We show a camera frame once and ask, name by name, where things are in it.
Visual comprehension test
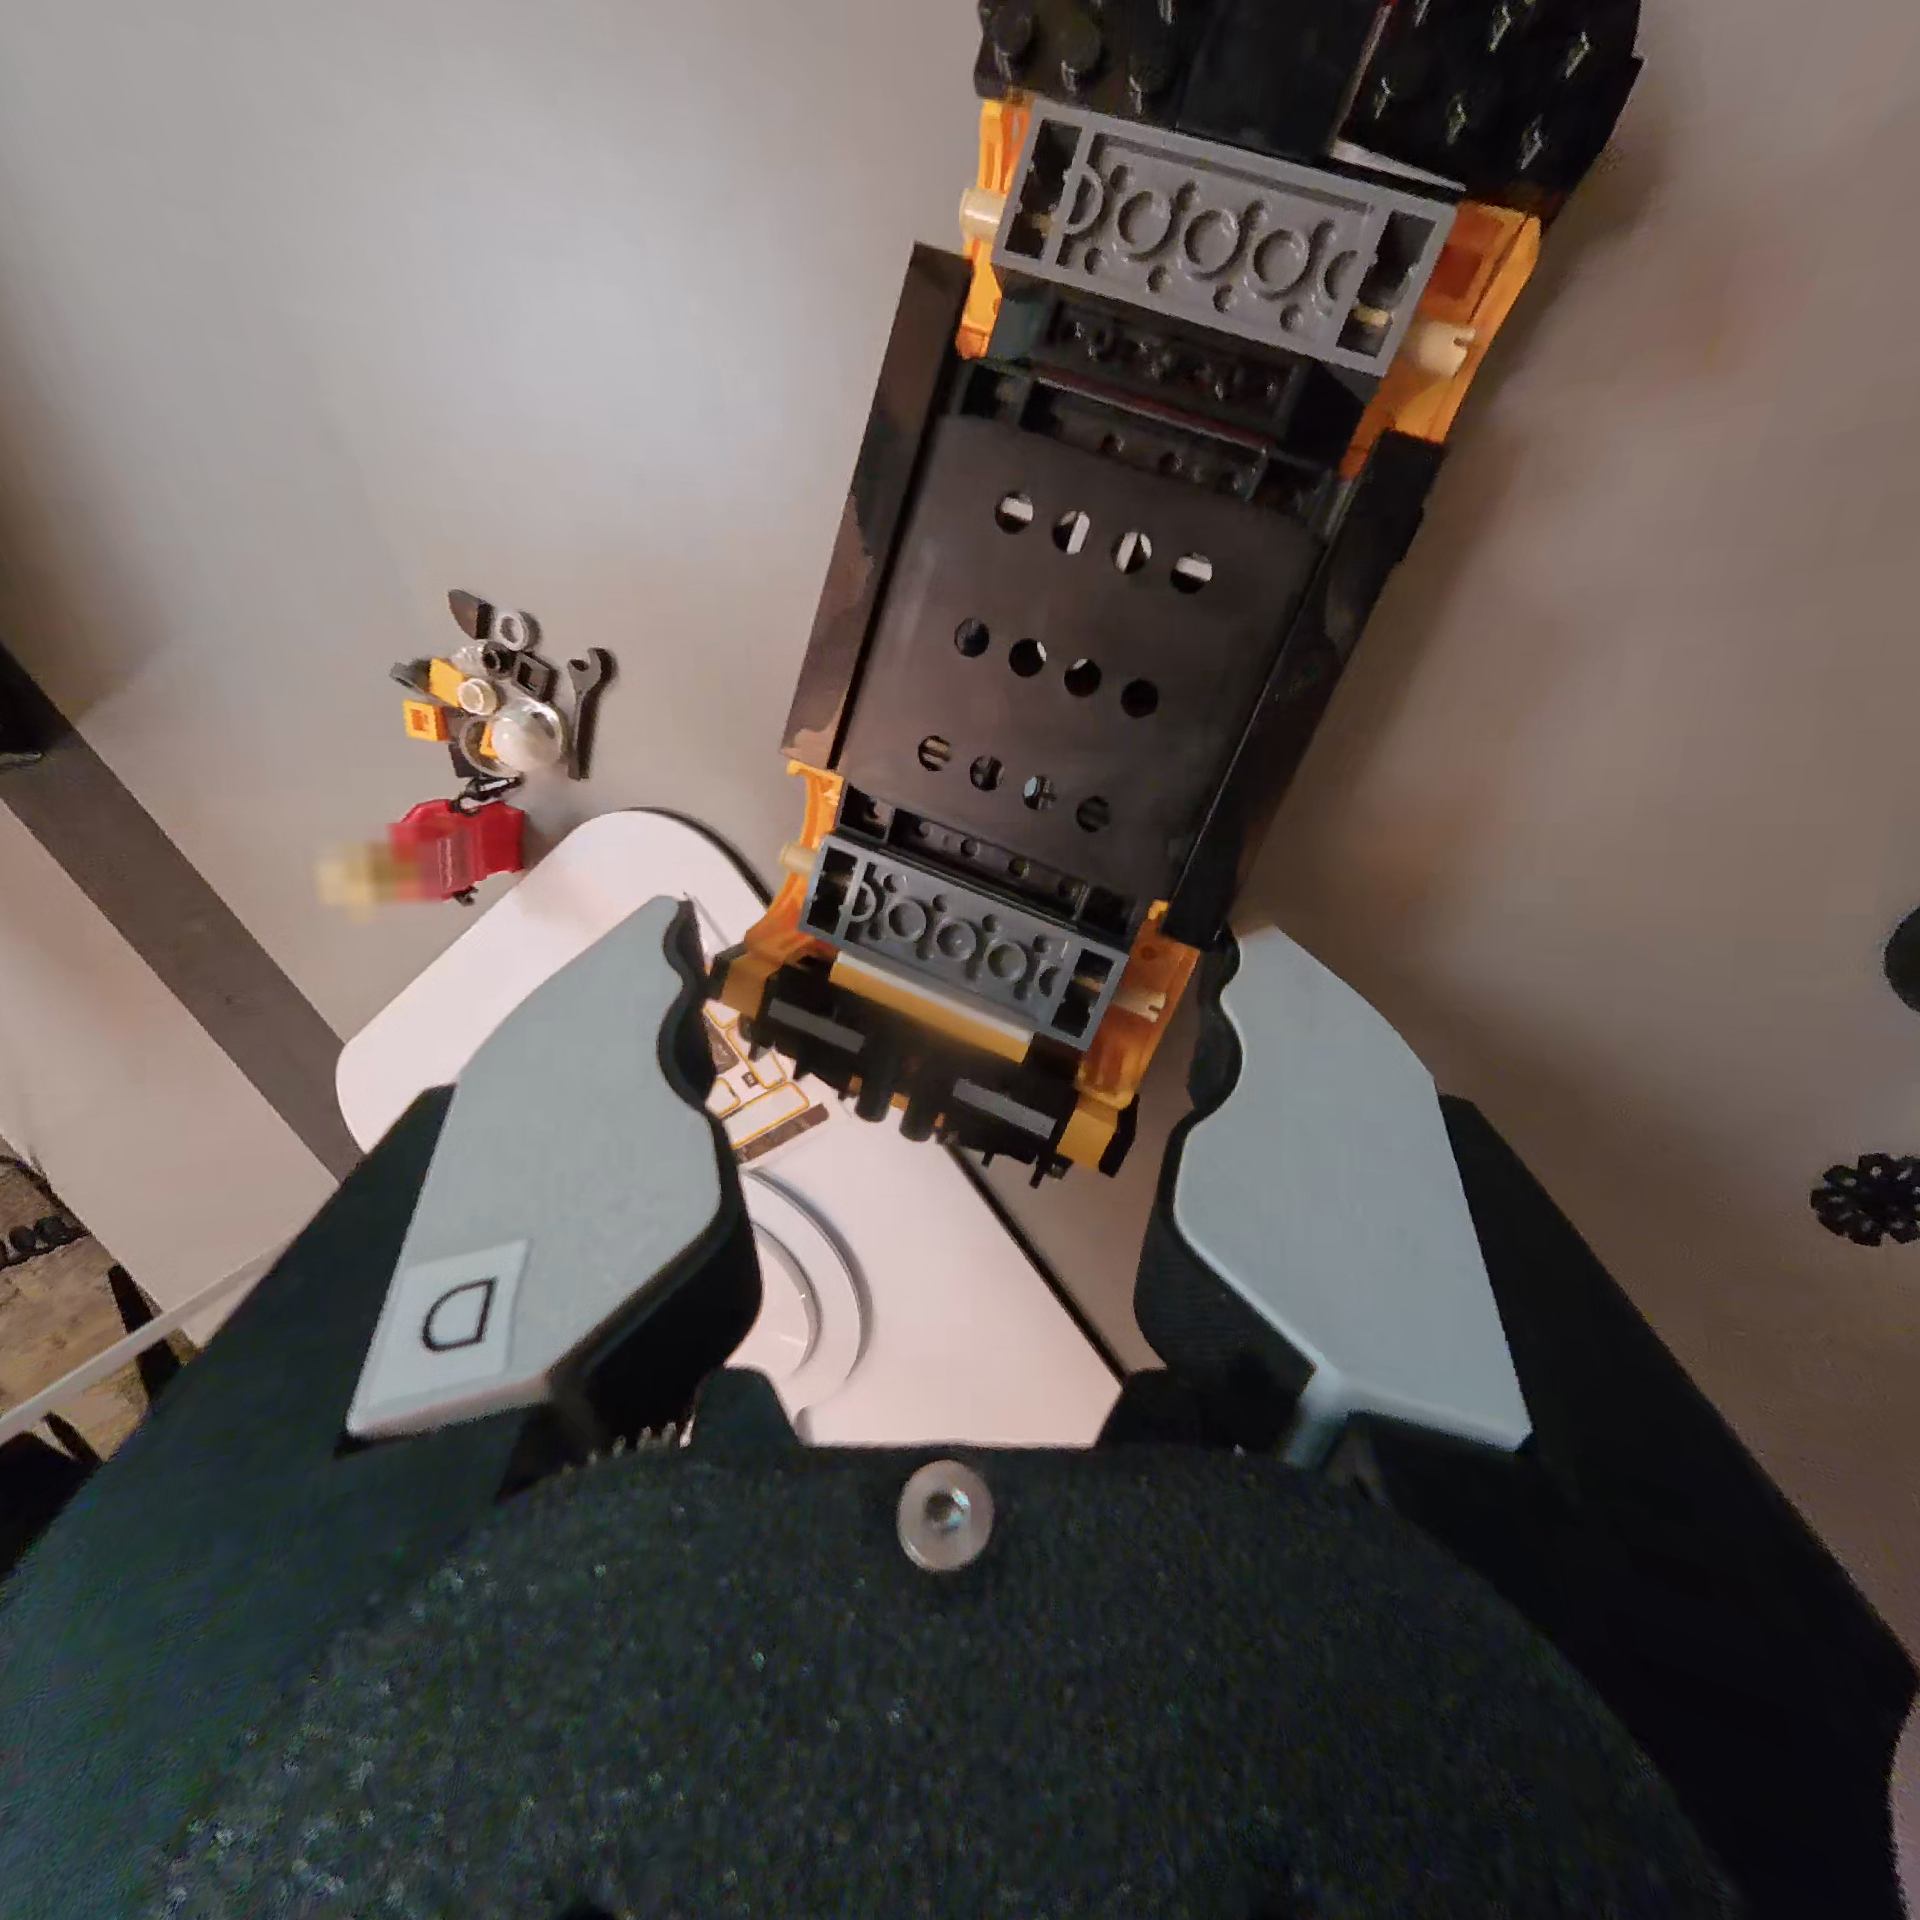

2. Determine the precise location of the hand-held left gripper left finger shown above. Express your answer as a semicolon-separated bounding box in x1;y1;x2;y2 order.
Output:
345;897;760;1455

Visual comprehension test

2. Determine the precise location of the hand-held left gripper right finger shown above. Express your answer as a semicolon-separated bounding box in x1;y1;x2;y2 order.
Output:
1130;925;1536;1469

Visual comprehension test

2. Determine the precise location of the lego sticker sheet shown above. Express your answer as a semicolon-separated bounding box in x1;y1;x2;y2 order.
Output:
695;997;829;1161

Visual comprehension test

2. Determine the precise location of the orange lego car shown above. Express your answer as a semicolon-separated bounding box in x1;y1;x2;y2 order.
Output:
703;0;1647;1191

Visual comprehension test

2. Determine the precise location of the red lego piece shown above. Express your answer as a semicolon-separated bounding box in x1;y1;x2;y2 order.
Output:
384;798;527;905

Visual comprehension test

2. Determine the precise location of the pile of small lego parts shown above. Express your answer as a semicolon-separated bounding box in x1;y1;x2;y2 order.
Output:
385;588;620;785

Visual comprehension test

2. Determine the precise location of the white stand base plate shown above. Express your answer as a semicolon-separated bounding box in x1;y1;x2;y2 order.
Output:
333;806;1127;1450

